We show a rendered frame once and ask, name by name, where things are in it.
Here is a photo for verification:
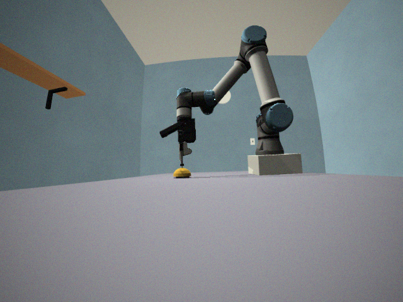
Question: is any yellow dome bell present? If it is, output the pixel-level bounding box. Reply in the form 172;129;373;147
173;164;191;178

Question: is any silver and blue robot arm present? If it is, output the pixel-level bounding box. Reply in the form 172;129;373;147
176;25;293;155

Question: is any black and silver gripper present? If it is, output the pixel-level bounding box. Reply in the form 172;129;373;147
177;116;196;163

